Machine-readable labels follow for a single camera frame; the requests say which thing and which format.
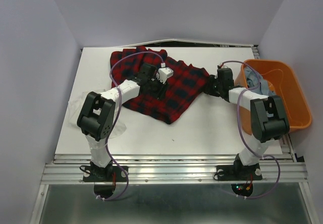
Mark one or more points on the red black plaid skirt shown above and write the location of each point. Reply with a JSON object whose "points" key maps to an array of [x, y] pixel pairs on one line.
{"points": [[185, 85]]}

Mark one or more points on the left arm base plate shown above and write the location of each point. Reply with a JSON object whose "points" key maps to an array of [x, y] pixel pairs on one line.
{"points": [[114, 174]]}

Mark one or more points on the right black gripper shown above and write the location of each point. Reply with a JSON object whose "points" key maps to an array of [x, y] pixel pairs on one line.
{"points": [[208, 87]]}

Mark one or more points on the aluminium frame rail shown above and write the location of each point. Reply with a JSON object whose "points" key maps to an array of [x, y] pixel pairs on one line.
{"points": [[171, 169]]}

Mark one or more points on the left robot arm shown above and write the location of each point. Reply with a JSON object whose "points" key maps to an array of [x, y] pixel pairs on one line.
{"points": [[100, 112]]}

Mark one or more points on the orange plastic basket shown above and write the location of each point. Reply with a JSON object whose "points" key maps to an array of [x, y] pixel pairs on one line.
{"points": [[283, 81]]}

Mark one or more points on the light blue skirt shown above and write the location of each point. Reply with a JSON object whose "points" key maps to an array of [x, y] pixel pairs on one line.
{"points": [[257, 83]]}

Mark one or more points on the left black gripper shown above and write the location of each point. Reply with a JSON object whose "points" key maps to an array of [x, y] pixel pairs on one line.
{"points": [[160, 94]]}

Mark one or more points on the white skirt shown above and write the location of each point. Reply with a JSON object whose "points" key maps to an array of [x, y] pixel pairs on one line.
{"points": [[74, 108]]}

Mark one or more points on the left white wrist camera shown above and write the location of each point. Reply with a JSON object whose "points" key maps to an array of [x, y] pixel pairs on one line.
{"points": [[164, 74]]}

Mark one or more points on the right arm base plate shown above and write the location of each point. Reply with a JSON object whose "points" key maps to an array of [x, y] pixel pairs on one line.
{"points": [[231, 173]]}

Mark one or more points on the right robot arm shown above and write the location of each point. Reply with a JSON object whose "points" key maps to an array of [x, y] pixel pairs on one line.
{"points": [[268, 117]]}

